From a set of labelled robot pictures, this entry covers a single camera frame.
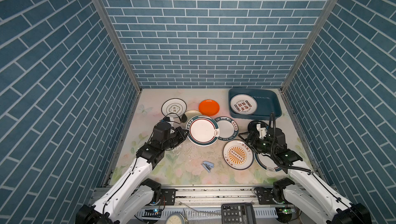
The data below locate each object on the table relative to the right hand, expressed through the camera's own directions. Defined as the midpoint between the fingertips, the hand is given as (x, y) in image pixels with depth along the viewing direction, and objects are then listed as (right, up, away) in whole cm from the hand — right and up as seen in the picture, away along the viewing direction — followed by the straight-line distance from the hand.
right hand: (240, 136), depth 79 cm
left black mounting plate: (-36, -27, -7) cm, 45 cm away
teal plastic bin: (+27, +20, +33) cm, 47 cm away
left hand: (-25, +3, -2) cm, 26 cm away
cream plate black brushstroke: (-29, +10, +25) cm, 40 cm away
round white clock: (-31, -32, -14) cm, 47 cm away
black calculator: (-3, -32, -11) cm, 34 cm away
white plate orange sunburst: (0, -12, +7) cm, 14 cm away
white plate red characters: (+10, +17, +32) cm, 37 cm away
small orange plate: (-16, +14, +30) cm, 36 cm away
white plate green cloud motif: (-41, +14, +29) cm, 52 cm away
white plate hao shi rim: (-3, +1, +20) cm, 20 cm away
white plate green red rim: (-19, +3, +1) cm, 19 cm away
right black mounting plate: (+11, -27, -6) cm, 30 cm away
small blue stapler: (-17, -16, +3) cm, 24 cm away
